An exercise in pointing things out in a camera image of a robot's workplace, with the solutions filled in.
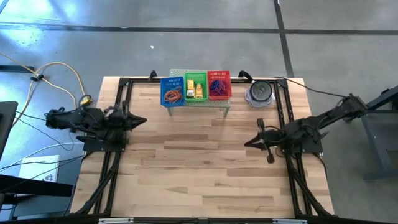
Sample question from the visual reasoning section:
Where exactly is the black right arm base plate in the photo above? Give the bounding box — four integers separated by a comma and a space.
279, 129, 324, 155

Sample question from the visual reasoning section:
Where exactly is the black cable bundle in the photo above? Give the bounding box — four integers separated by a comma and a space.
284, 152, 335, 217
74, 151, 122, 216

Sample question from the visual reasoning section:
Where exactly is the red plastic basket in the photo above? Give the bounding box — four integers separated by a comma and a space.
206, 70, 233, 101

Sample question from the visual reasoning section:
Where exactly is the black desk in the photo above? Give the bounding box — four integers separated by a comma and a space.
0, 174, 74, 197

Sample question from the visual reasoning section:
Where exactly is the thin black floor cable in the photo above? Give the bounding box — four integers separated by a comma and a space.
15, 102, 105, 150

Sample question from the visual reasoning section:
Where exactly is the green perforated metal shelf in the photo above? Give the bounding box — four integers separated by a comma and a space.
167, 68, 231, 118

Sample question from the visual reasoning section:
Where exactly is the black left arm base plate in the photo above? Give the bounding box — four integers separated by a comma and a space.
83, 136, 127, 152

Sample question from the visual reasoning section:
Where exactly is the black flat panel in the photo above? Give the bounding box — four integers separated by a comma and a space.
0, 101, 19, 158

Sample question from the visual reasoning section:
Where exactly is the green plastic basket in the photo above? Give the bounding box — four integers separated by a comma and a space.
184, 72, 209, 103

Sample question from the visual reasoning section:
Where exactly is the long black cable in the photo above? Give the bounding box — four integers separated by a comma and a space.
275, 76, 349, 98

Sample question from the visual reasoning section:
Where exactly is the white cardboard box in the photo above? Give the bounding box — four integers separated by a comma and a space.
18, 154, 60, 183

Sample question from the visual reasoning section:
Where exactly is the blue coil wristband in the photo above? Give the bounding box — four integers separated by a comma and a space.
214, 80, 229, 94

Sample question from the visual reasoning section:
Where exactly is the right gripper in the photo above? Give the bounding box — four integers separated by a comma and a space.
244, 118, 282, 164

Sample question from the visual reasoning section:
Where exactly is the dark grey metal table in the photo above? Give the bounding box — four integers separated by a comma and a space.
343, 85, 398, 183

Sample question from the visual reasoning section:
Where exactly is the yellow floor cable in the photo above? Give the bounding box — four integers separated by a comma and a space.
0, 52, 93, 125

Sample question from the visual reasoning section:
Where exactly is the white floor cable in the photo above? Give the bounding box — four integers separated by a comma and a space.
0, 141, 85, 172

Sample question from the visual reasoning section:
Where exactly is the silver metal bracket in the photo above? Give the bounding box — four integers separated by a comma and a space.
272, 218, 308, 224
98, 217, 134, 224

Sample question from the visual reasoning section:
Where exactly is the blue plastic basket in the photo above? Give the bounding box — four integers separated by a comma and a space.
160, 76, 186, 108

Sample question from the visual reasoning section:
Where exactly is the black crossbeam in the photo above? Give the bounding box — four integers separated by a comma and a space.
0, 213, 398, 224

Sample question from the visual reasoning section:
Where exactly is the crumpled white plastic bag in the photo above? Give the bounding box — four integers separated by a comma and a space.
244, 86, 277, 108

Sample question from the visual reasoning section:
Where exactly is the yellow crayon box white label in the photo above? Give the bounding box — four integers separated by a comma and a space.
186, 78, 196, 98

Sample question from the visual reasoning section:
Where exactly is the black floor bar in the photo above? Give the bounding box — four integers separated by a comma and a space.
0, 65, 37, 73

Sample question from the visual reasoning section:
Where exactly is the purple coil wristband key ring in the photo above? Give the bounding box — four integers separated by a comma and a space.
209, 81, 222, 97

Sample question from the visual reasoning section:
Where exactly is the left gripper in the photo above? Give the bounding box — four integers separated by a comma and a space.
107, 101, 147, 139

